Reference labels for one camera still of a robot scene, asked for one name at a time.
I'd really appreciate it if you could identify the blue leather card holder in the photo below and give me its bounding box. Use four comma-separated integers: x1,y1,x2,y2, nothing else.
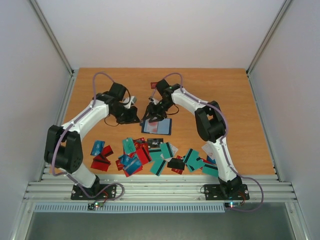
141,118,172,136

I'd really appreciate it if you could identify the teal VIP card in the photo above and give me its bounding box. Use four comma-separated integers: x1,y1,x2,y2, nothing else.
122,137,136,155

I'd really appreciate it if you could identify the red striped card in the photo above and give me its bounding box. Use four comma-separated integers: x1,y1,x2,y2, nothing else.
135,146,152,165
90,154,111,172
146,122,159,133

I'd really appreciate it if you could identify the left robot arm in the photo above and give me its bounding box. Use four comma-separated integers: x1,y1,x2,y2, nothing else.
44,82,140,199

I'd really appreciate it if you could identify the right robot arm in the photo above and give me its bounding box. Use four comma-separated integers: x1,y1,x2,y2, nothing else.
143,79,242,199

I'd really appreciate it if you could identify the black VIP card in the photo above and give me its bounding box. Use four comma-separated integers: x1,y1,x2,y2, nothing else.
147,138,164,149

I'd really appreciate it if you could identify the lone red card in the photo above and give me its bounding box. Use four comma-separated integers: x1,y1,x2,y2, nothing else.
150,82,157,89

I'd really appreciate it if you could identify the blue card left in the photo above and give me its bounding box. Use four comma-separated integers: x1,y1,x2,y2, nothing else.
90,140,105,156

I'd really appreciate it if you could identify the blue card pile centre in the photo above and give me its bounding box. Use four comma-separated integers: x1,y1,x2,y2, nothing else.
116,154,143,177

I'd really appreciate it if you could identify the black card lower centre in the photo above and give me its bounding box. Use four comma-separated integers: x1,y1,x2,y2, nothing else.
167,158,185,171

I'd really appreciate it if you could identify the teal striped card pair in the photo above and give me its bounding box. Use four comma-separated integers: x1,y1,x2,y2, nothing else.
183,148,205,173

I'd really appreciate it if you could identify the white floral card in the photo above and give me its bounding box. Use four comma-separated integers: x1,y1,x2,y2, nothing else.
201,142,214,160

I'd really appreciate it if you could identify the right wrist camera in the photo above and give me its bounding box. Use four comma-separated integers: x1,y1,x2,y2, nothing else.
149,97,159,104

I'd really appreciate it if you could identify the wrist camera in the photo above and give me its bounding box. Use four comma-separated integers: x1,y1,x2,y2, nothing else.
123,96,137,109
149,97,159,104

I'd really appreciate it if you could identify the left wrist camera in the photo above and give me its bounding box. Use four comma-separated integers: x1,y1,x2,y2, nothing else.
123,96,137,109

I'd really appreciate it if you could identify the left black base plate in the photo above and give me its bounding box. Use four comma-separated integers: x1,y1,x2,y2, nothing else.
70,184,117,201

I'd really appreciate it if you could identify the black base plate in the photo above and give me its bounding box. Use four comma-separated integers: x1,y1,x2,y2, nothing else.
200,184,250,201
70,184,117,201

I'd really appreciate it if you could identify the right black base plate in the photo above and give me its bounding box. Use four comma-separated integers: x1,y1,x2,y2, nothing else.
200,184,250,201

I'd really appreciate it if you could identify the grey slotted cable duct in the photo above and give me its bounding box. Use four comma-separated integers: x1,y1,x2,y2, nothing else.
34,202,225,214

